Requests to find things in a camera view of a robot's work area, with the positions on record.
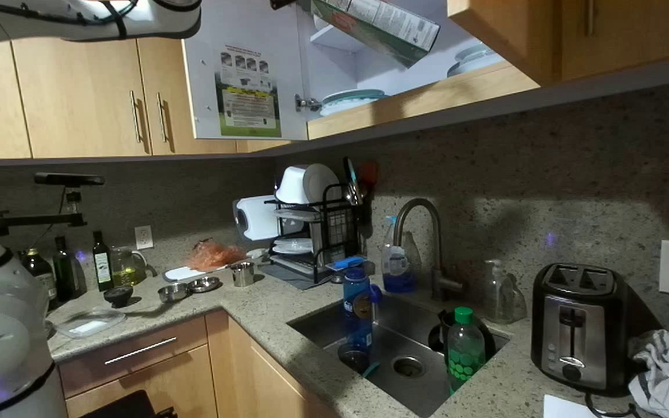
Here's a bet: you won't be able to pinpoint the green cereal box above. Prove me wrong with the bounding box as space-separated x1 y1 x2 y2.
311 0 442 67

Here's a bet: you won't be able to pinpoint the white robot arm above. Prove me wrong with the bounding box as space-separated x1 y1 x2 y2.
0 0 203 418

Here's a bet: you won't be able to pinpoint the open white cabinet door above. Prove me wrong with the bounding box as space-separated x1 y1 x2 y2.
184 0 309 139

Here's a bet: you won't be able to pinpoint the wooden upper right cabinet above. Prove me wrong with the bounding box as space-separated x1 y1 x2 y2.
446 0 669 84

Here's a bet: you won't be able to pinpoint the black dish drying rack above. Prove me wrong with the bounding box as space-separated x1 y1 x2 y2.
263 159 369 288

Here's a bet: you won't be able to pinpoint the white bowl on rack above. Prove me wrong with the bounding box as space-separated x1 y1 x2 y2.
274 163 341 205

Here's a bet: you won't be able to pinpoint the blue water bottle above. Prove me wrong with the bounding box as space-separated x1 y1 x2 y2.
334 255 383 351

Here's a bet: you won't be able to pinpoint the small steel cup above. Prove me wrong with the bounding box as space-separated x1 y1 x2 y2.
233 261 253 288

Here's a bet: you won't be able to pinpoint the steel kitchen faucet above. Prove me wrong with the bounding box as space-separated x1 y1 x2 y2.
393 198 464 301

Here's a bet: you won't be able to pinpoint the orange plastic bag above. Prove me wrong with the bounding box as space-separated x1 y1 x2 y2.
189 239 244 271

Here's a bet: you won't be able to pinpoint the black mug in sink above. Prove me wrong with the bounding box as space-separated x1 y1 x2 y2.
427 312 497 357

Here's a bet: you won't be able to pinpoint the steel kitchen sink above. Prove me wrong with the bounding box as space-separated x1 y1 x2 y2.
289 296 510 415

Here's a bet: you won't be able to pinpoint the green soda bottle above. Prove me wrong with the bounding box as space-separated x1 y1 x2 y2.
446 306 485 390

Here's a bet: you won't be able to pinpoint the clear glass soap dispenser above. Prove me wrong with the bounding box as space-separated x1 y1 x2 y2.
483 261 525 326

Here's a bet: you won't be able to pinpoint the dark olive oil bottle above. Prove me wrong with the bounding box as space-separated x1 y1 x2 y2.
93 231 115 290

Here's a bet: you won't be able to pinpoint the black silver toaster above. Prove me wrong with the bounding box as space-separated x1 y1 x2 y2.
533 263 627 396

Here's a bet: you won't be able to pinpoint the dark wine bottle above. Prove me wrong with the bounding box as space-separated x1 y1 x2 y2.
54 236 87 301

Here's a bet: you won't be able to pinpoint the wooden lower drawer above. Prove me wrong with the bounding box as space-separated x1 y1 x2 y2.
58 317 206 398

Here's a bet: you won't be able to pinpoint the wooden upper left cabinets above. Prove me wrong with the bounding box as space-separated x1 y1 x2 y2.
0 38 284 160

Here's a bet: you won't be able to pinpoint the white crumpled cloth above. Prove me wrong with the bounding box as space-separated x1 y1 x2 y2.
626 326 669 418

